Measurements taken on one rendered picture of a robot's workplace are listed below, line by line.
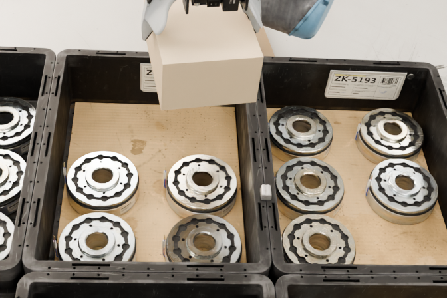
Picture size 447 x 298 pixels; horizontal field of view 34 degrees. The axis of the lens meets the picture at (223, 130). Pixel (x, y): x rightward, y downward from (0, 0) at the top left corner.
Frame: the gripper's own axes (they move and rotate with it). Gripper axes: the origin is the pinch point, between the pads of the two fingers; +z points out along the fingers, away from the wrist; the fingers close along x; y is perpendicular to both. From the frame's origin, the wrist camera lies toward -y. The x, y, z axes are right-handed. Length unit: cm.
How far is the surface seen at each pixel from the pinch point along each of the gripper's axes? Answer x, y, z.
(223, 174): 4.2, 4.4, 23.5
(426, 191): 33.3, 11.7, 23.5
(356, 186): 24.8, 6.9, 26.7
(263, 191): 6.8, 14.4, 15.5
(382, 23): 52, -46, 40
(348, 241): 18.9, 18.4, 23.4
